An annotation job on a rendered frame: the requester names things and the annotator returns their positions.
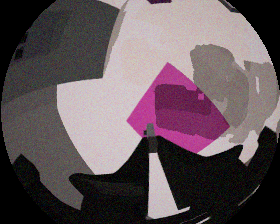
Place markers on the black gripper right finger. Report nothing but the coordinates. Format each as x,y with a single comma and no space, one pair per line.
186,171

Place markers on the magenta square marking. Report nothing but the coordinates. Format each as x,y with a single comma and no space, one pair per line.
179,110

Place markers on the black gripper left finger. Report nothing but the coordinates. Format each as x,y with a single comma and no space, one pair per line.
130,182

